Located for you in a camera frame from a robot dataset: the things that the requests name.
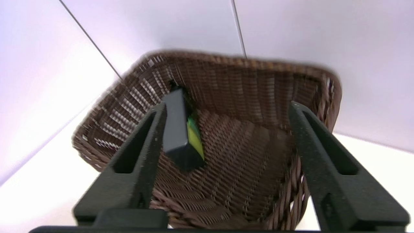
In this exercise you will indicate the dark brown wicker basket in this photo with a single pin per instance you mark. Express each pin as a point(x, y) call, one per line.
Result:
point(242, 145)

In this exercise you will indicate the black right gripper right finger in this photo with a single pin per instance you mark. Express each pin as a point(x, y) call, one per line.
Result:
point(336, 181)

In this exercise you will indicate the dark green bottle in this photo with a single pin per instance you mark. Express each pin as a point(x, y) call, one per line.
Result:
point(178, 129)

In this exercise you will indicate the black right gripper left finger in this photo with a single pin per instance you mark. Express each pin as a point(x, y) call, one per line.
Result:
point(129, 181)

